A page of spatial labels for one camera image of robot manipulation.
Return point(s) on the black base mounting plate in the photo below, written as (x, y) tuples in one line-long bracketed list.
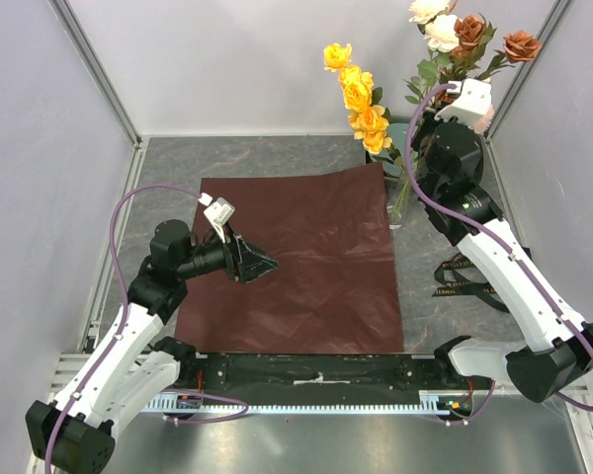
[(317, 393)]

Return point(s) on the teal ceramic plate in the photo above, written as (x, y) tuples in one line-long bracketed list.
[(397, 132)]

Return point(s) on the yellow rose stem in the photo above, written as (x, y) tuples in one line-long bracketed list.
[(368, 119)]

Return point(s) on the light blue cable duct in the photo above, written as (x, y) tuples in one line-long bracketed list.
[(170, 403)]

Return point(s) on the dark green tray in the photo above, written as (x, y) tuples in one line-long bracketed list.
[(399, 159)]

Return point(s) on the flower bouquet red paper wrap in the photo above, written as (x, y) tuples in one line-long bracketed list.
[(334, 290)]

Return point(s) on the left aluminium corner post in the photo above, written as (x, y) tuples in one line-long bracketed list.
[(84, 47)]

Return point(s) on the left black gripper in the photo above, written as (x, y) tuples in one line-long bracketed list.
[(240, 260)]

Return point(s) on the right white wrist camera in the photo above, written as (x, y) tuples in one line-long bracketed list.
[(473, 98)]

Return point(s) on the aluminium corner post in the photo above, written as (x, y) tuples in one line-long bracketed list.
[(550, 25), (84, 47)]

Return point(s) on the white rose stem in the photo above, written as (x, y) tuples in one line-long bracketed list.
[(435, 21)]

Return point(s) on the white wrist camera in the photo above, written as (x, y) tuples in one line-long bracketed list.
[(473, 98), (217, 212)]

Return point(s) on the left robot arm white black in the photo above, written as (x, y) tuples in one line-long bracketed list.
[(78, 430)]

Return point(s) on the black ribbon gold lettering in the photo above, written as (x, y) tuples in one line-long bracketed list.
[(453, 283)]

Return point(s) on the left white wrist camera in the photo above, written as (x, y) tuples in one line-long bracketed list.
[(217, 212)]

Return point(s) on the pink rose stem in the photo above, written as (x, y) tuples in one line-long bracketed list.
[(482, 125)]

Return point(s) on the orange brown flower stem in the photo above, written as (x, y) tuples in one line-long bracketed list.
[(474, 35)]

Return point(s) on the clear glass vase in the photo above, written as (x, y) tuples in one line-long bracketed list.
[(399, 194)]

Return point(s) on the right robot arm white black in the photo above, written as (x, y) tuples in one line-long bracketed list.
[(557, 344)]

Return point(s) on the right aluminium corner post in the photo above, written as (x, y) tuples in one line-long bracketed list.
[(550, 25)]

